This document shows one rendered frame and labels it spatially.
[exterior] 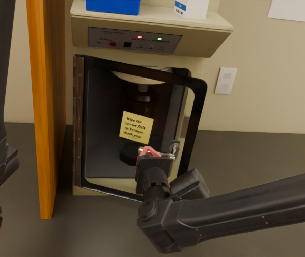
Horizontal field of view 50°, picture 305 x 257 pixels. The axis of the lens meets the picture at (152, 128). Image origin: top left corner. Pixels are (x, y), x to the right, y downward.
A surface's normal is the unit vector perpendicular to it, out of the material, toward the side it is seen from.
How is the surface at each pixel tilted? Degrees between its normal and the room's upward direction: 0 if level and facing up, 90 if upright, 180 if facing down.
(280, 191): 42
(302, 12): 90
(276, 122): 90
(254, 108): 90
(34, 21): 90
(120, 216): 0
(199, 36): 135
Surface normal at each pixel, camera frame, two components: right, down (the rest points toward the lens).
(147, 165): 0.15, 0.54
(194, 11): 0.41, 0.53
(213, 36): 0.00, 0.98
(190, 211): -0.42, -0.80
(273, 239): 0.13, -0.84
